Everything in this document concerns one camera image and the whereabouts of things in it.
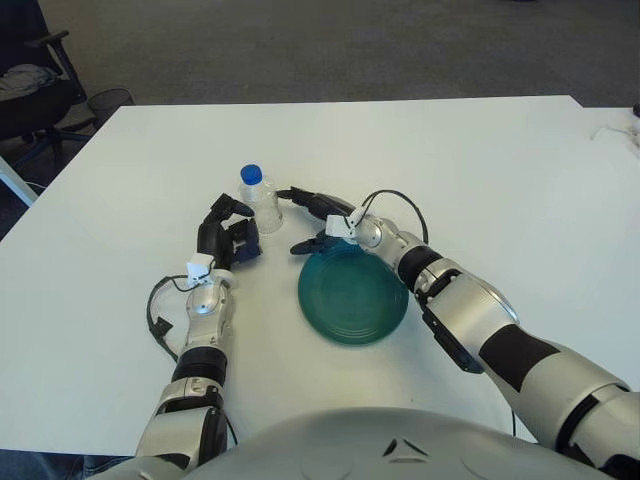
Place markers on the white table leg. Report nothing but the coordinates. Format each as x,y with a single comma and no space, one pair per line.
15,182

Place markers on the green round plate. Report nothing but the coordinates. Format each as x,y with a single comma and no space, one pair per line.
350,300

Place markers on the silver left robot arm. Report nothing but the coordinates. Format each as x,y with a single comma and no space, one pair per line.
205,320

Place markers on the grey cloth on chair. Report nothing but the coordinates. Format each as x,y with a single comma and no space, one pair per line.
25,80

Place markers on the grey robot torso shell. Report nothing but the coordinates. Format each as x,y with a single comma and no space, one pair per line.
375,450

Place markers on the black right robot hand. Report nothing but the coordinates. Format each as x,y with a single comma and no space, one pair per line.
320,205

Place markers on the clear bottle with blue cap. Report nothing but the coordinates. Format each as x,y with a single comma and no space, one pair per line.
265,205

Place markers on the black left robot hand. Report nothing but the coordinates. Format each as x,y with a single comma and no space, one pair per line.
212,240

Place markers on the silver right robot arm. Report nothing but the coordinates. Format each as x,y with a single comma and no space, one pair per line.
475,310

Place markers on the black office chair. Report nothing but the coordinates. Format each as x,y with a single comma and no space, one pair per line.
30,110

